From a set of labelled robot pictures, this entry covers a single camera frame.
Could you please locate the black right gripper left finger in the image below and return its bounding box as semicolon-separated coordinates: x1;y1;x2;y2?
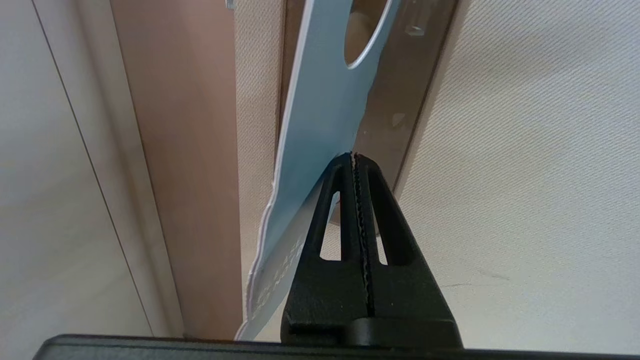
280;152;373;347

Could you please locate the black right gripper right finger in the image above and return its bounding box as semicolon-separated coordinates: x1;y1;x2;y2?
350;153;464;348

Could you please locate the white and blue door hanger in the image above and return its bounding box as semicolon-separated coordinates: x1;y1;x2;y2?
235;0;403;342

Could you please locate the white door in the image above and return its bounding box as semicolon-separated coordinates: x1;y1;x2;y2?
234;0;640;356

